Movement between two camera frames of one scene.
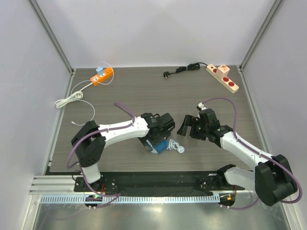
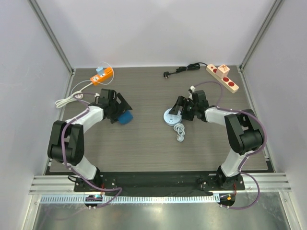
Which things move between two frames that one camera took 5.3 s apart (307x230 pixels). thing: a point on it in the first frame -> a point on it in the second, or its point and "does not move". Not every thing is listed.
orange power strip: x=108 y=73 does not move
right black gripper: x=194 y=128 -> x=184 y=109
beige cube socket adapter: x=222 y=71 does not move
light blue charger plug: x=100 y=70 does not move
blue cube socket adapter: x=161 y=146 -> x=126 y=117
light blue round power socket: x=173 y=144 -> x=172 y=120
